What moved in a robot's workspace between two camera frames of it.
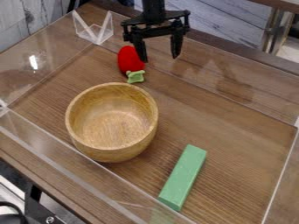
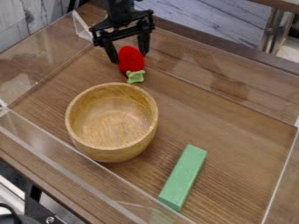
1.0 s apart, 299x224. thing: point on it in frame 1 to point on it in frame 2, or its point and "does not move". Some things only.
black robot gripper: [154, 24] to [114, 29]
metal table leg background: [277, 30] does not move
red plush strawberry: [132, 64] does not move
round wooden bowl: [112, 119] does not move
